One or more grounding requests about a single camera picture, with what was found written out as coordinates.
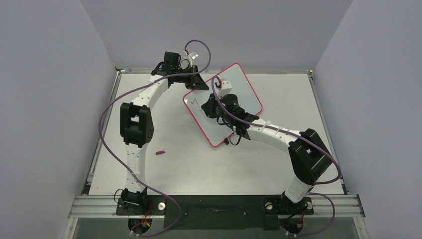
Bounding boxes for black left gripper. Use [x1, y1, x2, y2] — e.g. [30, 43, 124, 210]
[174, 65, 210, 91]

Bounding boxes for pink-framed whiteboard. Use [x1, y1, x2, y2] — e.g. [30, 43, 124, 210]
[183, 63, 263, 147]

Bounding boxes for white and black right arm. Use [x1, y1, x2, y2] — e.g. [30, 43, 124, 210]
[201, 94, 332, 214]

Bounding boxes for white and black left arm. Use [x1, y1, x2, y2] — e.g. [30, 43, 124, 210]
[119, 52, 209, 214]

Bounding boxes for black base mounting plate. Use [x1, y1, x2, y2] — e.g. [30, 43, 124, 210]
[115, 195, 314, 233]

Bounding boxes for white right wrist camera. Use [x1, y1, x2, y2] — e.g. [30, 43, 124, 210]
[214, 79, 232, 98]

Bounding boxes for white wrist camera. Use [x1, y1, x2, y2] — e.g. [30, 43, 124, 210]
[214, 79, 232, 98]
[180, 51, 199, 69]

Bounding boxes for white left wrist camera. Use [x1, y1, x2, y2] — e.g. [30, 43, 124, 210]
[180, 51, 199, 69]

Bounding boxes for aluminium table edge rail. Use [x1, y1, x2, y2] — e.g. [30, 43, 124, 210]
[68, 194, 365, 219]

